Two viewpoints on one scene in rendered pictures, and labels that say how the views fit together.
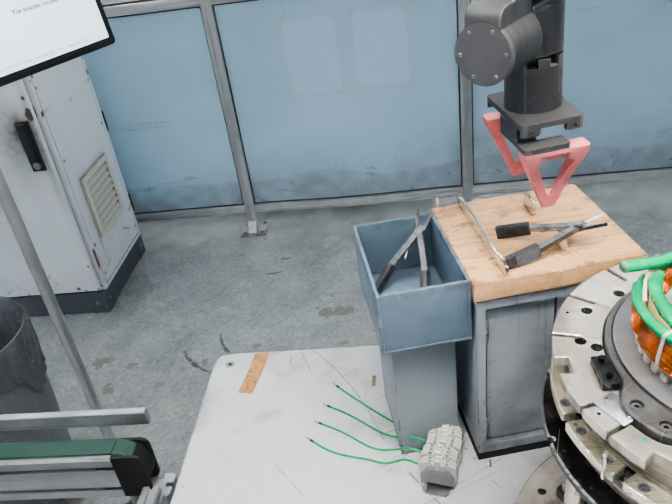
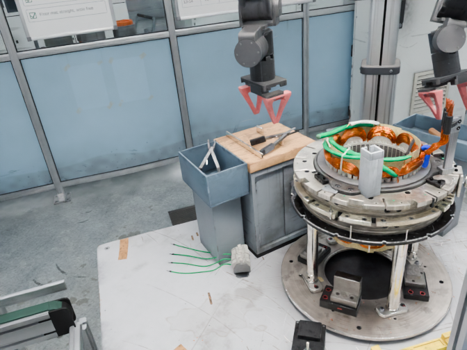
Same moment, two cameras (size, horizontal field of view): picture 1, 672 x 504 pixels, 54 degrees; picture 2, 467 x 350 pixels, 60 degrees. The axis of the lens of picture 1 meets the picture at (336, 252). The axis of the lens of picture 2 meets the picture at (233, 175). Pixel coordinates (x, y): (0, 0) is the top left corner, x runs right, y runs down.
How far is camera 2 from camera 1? 0.28 m
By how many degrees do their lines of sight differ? 20
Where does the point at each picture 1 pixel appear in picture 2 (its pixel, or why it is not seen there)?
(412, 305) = (222, 179)
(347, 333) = not seen: hidden behind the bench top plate
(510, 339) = (265, 191)
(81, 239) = not seen: outside the picture
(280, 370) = (138, 244)
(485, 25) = (248, 40)
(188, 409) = not seen: hidden behind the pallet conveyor
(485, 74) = (249, 62)
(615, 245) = (302, 140)
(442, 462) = (242, 260)
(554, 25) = (270, 41)
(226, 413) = (115, 271)
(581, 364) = (310, 178)
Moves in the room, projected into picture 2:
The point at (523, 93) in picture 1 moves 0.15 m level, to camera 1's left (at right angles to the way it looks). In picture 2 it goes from (260, 72) to (197, 86)
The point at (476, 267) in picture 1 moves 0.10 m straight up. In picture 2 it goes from (247, 157) to (244, 119)
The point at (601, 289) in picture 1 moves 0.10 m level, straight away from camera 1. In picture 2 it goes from (306, 153) to (300, 135)
